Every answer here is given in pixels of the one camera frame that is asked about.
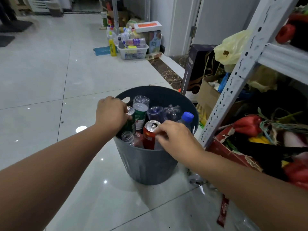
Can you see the clear bottle with red label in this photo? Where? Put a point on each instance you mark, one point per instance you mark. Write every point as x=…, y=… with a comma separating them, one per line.
x=132, y=139

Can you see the red plastic flower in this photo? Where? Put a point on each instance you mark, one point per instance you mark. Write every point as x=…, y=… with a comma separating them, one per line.
x=247, y=125

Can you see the red label strip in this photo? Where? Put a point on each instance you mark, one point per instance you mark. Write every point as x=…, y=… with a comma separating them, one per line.
x=223, y=211

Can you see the person's left fingers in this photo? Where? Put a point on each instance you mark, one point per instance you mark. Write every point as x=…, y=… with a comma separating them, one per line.
x=126, y=114

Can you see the person's right hand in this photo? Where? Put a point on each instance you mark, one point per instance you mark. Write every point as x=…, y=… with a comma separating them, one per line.
x=179, y=141

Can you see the dark grey plastic bin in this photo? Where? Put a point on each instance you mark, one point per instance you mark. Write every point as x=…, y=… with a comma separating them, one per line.
x=149, y=156

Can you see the person's right forearm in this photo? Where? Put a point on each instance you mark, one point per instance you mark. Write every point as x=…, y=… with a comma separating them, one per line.
x=255, y=190

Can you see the white plastic basket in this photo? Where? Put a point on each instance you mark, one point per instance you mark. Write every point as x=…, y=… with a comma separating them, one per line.
x=132, y=52

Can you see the dark purple cardboard box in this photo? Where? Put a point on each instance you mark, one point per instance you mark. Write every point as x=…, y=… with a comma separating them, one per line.
x=196, y=67

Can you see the white metal shelf rack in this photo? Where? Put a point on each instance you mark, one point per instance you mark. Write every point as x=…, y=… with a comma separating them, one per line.
x=255, y=57

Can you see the clear bottle with green label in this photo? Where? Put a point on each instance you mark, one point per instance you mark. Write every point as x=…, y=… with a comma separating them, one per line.
x=140, y=113

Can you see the yellow plastic bag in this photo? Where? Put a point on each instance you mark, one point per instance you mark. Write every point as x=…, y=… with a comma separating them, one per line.
x=229, y=49

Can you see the yellow spray bottle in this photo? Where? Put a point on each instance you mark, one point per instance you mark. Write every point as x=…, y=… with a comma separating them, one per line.
x=112, y=46

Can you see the clear dark plastic bottle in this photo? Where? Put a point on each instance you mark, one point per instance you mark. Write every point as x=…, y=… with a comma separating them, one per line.
x=155, y=113

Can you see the person's left hand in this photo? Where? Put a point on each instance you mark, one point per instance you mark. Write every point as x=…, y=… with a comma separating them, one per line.
x=109, y=113

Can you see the clear bottle with blue cap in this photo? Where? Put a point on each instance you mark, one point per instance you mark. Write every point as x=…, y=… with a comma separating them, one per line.
x=186, y=119

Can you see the person's right thumb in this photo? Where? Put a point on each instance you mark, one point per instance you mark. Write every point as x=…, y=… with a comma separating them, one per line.
x=160, y=129

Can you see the green drink can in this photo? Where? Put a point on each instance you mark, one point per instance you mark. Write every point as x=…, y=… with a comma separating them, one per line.
x=130, y=123

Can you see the person's left forearm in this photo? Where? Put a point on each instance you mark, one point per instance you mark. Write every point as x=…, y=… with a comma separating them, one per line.
x=45, y=175

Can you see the black floor mat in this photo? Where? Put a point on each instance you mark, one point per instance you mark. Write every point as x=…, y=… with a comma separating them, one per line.
x=15, y=25

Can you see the white box with orange lid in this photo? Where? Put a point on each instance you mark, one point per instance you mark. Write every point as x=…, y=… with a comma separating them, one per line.
x=148, y=27

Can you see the red cardboard box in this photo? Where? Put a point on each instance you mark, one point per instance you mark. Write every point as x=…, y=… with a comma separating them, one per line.
x=234, y=153

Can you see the clear bottle with purple label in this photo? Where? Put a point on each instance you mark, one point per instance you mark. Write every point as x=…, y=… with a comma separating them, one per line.
x=136, y=42

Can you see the brown cardboard box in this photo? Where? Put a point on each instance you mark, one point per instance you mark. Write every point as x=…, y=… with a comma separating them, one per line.
x=210, y=96

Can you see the clear crushed plastic bottle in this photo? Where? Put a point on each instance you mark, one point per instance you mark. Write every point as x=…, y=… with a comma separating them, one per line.
x=172, y=113

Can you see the red drink can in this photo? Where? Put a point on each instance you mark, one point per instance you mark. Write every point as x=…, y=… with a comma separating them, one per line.
x=149, y=138

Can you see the blue flat packet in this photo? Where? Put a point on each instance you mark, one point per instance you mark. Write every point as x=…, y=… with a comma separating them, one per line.
x=103, y=50

